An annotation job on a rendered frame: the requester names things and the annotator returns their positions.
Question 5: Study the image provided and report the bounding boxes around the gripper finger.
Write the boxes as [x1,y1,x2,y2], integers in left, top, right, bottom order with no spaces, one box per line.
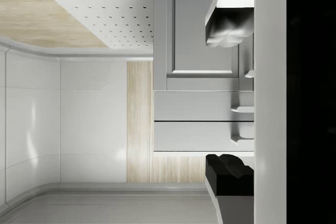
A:
[205,153,255,224]
[205,0,255,49]

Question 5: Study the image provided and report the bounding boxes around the white cabinet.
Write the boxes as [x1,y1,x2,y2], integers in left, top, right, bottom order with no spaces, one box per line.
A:
[153,0,255,157]

